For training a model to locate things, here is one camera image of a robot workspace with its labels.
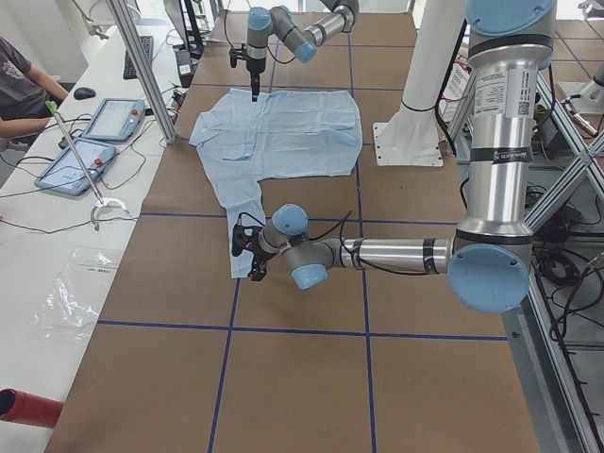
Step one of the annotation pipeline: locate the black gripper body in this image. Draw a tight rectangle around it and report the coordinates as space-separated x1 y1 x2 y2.
231 221 272 263
229 43 267 76

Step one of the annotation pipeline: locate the aluminium frame post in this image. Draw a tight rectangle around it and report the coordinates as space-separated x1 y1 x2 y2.
107 0 177 144

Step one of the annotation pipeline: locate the light blue button shirt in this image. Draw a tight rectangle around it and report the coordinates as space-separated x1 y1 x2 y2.
189 88 363 280

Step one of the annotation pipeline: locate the far teach pendant tablet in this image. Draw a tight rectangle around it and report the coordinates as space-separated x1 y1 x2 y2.
81 98 145 143

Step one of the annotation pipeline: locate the black computer mouse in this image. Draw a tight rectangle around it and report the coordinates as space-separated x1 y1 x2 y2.
73 87 96 100

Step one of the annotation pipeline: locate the near teach pendant tablet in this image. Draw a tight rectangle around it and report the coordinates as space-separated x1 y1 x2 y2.
34 138 117 196

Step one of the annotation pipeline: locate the teach pendant tablet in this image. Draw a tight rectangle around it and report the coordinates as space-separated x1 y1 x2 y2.
81 98 145 143
34 138 117 196

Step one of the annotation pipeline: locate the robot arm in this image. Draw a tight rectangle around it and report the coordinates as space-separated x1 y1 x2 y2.
231 1 556 312
229 0 360 102

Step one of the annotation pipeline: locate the clear plastic bag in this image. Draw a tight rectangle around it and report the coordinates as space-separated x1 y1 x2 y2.
28 247 124 344

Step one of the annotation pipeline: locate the seated person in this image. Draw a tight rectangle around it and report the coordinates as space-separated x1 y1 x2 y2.
1 38 69 145

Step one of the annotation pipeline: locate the black keyboard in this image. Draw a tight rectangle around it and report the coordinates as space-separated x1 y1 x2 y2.
123 35 156 80

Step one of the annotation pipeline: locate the red cylinder tube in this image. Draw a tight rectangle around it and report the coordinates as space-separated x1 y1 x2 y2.
1 389 63 428

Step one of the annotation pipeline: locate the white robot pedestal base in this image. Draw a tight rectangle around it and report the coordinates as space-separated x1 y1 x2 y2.
373 0 466 167

